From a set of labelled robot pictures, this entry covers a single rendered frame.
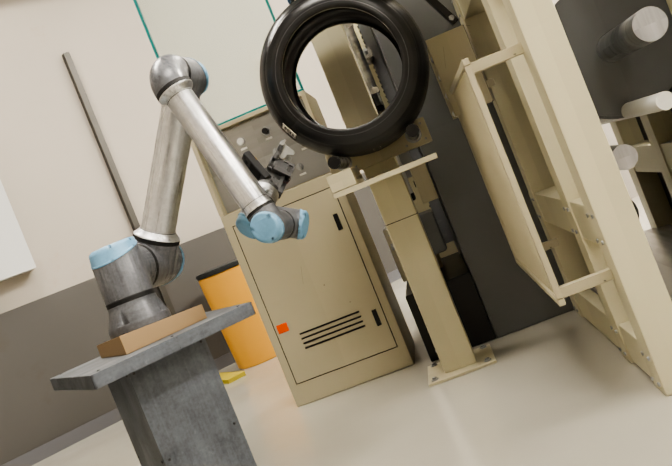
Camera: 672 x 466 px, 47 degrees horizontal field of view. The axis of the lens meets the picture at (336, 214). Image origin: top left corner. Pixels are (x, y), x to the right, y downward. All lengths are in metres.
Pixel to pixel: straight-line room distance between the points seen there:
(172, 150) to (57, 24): 3.27
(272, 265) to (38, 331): 2.12
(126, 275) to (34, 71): 3.27
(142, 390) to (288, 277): 1.25
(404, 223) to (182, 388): 1.10
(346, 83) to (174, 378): 1.29
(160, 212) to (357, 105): 0.90
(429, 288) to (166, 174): 1.11
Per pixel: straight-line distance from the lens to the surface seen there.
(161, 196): 2.48
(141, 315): 2.34
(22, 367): 5.09
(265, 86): 2.65
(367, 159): 2.92
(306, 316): 3.39
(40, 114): 5.39
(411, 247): 2.95
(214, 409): 2.37
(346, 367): 3.42
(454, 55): 2.90
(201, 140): 2.26
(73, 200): 5.29
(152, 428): 2.31
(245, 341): 4.97
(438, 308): 2.99
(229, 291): 4.92
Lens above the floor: 0.78
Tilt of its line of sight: 1 degrees down
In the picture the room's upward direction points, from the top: 22 degrees counter-clockwise
